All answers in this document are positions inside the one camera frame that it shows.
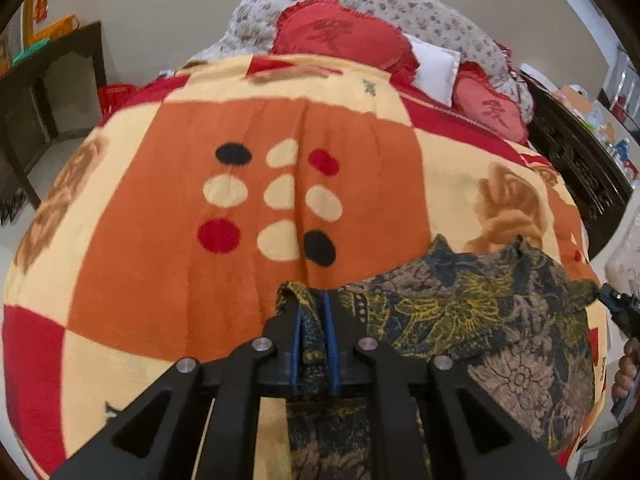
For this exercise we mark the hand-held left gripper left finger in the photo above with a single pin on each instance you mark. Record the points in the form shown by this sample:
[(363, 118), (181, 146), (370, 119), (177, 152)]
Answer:
[(298, 350)]

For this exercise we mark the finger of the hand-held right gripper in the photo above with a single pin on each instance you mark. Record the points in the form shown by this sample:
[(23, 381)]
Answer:
[(608, 294)]

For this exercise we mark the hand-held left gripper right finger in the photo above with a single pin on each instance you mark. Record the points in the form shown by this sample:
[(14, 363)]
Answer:
[(332, 350)]

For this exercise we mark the dark floral garment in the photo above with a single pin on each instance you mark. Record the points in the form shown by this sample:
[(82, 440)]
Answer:
[(475, 310)]

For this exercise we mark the person's right hand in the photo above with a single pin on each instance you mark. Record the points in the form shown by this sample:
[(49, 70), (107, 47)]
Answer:
[(628, 375)]

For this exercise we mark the pale floral cloth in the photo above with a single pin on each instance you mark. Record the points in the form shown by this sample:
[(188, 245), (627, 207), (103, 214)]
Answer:
[(625, 265)]

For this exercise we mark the dark carved wooden headboard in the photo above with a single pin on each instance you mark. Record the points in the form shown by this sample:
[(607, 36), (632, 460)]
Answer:
[(570, 155)]

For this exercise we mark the orange cream printed blanket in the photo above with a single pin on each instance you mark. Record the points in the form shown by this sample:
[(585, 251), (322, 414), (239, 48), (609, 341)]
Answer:
[(175, 210)]

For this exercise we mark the red embroidered pillow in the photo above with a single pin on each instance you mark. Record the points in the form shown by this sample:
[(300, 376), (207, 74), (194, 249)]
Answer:
[(340, 35), (492, 105)]

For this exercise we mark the white pillow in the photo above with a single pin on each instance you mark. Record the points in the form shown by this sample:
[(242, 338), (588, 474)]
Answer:
[(436, 71)]

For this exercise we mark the red plastic basket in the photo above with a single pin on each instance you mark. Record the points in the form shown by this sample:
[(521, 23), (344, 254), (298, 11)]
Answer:
[(117, 97)]

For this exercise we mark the pale floral quilt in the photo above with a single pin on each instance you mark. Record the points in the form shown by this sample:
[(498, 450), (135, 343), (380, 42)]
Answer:
[(430, 15)]

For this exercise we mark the dark wooden desk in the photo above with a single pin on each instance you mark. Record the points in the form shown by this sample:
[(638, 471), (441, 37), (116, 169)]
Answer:
[(45, 90)]

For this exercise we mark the green box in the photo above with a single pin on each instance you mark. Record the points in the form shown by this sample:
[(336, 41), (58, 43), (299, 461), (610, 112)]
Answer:
[(32, 52)]

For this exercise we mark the orange box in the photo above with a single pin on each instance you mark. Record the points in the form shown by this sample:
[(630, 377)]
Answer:
[(56, 27)]

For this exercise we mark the red wall paper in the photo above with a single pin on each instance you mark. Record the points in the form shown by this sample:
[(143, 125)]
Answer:
[(40, 6)]

